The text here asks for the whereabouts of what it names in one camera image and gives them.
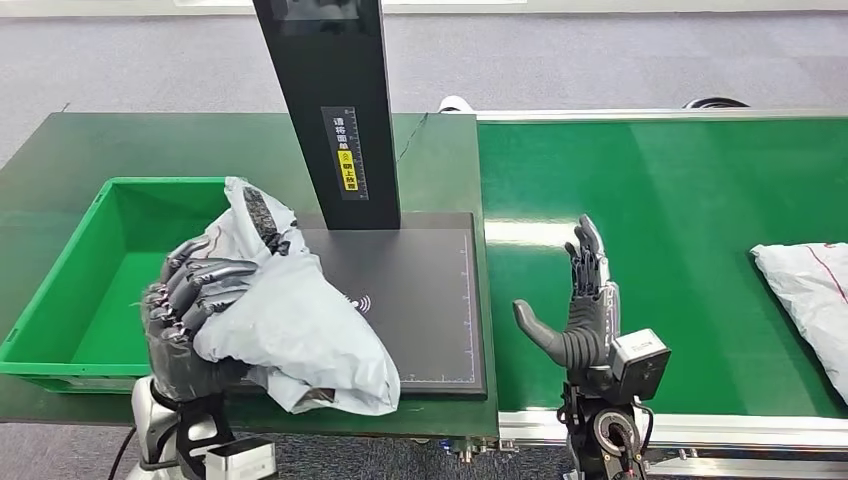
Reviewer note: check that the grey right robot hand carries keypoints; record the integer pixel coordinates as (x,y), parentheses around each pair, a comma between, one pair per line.
(586,331)

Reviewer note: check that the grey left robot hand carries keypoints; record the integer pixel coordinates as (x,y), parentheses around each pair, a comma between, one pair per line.
(172,351)

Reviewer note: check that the white red printed mail package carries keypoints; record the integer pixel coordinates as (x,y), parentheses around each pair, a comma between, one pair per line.
(808,291)
(298,331)

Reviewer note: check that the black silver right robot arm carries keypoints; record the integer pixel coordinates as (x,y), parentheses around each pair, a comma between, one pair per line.
(606,430)

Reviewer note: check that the black weighing device with column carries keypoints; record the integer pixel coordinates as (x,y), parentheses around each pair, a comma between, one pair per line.
(424,298)

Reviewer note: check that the green plastic crate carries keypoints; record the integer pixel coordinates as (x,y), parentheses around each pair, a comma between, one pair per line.
(99,298)

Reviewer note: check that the green conveyor belt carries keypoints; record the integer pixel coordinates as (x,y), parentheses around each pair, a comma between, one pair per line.
(696,199)

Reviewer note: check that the dark green table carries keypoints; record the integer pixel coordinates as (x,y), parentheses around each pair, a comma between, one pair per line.
(99,142)

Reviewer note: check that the small white object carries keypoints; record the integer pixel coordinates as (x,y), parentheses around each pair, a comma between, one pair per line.
(456,104)

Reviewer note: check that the black yellow ruler label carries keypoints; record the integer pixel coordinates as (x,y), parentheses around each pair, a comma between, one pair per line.
(344,154)

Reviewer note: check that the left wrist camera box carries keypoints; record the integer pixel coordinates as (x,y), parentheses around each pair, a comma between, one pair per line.
(242,460)

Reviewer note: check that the aluminium conveyor frame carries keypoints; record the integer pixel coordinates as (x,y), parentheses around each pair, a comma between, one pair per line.
(762,430)

